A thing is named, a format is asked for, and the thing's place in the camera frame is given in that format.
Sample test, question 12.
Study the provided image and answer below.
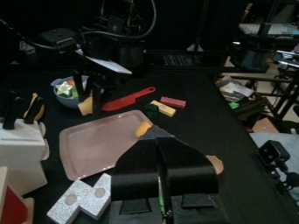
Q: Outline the crumpled printed paper bag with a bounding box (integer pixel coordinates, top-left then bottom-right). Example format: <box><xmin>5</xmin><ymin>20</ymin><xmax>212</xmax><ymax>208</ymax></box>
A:
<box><xmin>215</xmin><ymin>75</ymin><xmax>256</xmax><ymax>103</ymax></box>

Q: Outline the black webcam on stand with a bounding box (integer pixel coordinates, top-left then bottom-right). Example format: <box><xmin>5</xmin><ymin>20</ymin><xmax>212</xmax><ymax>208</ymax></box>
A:
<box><xmin>256</xmin><ymin>139</ymin><xmax>299</xmax><ymax>191</ymax></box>

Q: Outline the pink rectangular plate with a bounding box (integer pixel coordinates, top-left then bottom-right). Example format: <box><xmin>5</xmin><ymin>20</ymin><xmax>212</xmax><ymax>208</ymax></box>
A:
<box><xmin>59</xmin><ymin>109</ymin><xmax>156</xmax><ymax>182</ymax></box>

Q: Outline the red rectangular toy block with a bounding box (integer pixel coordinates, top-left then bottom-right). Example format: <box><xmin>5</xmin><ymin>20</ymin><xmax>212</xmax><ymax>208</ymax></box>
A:
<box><xmin>159</xmin><ymin>95</ymin><xmax>188</xmax><ymax>109</ymax></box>

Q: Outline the blue bowl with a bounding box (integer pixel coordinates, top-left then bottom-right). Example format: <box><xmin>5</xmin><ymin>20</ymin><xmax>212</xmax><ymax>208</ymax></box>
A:
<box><xmin>51</xmin><ymin>76</ymin><xmax>96</xmax><ymax>110</ymax></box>

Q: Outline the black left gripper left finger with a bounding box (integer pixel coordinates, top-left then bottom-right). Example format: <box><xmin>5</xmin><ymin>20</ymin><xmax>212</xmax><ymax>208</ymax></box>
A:
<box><xmin>108</xmin><ymin>125</ymin><xmax>164</xmax><ymax>224</ymax></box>

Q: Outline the pale green star toy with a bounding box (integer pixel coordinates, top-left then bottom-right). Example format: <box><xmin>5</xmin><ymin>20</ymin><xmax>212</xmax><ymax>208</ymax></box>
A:
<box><xmin>55</xmin><ymin>80</ymin><xmax>75</xmax><ymax>98</ymax></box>

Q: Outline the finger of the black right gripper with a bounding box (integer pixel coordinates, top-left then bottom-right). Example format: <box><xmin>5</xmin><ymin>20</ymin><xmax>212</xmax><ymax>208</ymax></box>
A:
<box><xmin>72</xmin><ymin>69</ymin><xmax>90</xmax><ymax>103</ymax></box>
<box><xmin>90</xmin><ymin>76</ymin><xmax>108</xmax><ymax>114</ymax></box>

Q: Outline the black knife handle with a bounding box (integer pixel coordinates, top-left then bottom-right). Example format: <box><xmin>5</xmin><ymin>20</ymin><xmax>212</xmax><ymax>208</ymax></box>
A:
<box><xmin>3</xmin><ymin>95</ymin><xmax>25</xmax><ymax>131</ymax></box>
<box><xmin>23</xmin><ymin>96</ymin><xmax>47</xmax><ymax>125</ymax></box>

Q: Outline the green toy piece in bowl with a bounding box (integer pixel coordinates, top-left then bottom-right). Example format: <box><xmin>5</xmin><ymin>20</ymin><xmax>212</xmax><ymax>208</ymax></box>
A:
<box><xmin>69</xmin><ymin>87</ymin><xmax>80</xmax><ymax>100</ymax></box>

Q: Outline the yellow toy banana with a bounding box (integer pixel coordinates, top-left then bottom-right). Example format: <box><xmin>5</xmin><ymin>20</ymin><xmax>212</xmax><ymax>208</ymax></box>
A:
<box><xmin>23</xmin><ymin>93</ymin><xmax>47</xmax><ymax>122</ymax></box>

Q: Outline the wooden red toy box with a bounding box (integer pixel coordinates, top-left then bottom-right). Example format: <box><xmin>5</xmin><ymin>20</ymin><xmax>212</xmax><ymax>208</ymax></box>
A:
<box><xmin>0</xmin><ymin>165</ymin><xmax>35</xmax><ymax>224</ymax></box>

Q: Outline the yellow toy corn piece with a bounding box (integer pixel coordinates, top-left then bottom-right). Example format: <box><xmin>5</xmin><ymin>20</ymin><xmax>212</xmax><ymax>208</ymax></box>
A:
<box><xmin>135</xmin><ymin>121</ymin><xmax>154</xmax><ymax>138</ymax></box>

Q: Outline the black looped cable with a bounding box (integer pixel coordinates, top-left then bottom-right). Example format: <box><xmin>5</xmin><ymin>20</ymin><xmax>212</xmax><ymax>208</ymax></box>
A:
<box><xmin>80</xmin><ymin>0</ymin><xmax>158</xmax><ymax>40</ymax></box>

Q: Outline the white keyboard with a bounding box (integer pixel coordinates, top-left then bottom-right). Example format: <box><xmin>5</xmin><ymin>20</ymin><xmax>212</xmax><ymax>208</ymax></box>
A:
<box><xmin>238</xmin><ymin>22</ymin><xmax>299</xmax><ymax>37</ymax></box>

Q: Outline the white knife block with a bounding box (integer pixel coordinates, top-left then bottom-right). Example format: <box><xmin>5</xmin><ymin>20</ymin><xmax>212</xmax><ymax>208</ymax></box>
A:
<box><xmin>0</xmin><ymin>118</ymin><xmax>51</xmax><ymax>197</ymax></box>

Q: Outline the speckled white shaker holder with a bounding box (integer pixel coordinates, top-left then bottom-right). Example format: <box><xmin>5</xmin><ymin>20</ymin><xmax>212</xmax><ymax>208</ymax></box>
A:
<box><xmin>45</xmin><ymin>172</ymin><xmax>115</xmax><ymax>224</ymax></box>

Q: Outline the yellow rectangular toy block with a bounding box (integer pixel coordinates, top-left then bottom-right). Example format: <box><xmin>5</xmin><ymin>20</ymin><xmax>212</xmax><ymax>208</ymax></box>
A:
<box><xmin>150</xmin><ymin>100</ymin><xmax>178</xmax><ymax>118</ymax></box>

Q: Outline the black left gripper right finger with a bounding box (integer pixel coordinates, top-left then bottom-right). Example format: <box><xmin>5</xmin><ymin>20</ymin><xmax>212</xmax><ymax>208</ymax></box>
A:
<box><xmin>155</xmin><ymin>125</ymin><xmax>231</xmax><ymax>224</ymax></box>

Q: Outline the dark green toy piece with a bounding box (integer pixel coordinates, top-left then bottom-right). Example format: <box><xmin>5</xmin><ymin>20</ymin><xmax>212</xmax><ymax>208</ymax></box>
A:
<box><xmin>143</xmin><ymin>102</ymin><xmax>160</xmax><ymax>118</ymax></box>

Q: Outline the red toy knife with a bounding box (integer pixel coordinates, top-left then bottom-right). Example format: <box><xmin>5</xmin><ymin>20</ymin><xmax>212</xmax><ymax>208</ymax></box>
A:
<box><xmin>100</xmin><ymin>86</ymin><xmax>156</xmax><ymax>112</ymax></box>

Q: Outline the tan round toy slice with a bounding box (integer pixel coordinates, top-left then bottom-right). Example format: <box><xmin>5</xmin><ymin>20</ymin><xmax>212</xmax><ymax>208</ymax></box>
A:
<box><xmin>206</xmin><ymin>154</ymin><xmax>226</xmax><ymax>176</ymax></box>

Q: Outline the yellow-orange toy food piece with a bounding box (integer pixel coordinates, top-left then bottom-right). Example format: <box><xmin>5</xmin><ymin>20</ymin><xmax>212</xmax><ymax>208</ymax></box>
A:
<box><xmin>78</xmin><ymin>95</ymin><xmax>95</xmax><ymax>116</ymax></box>

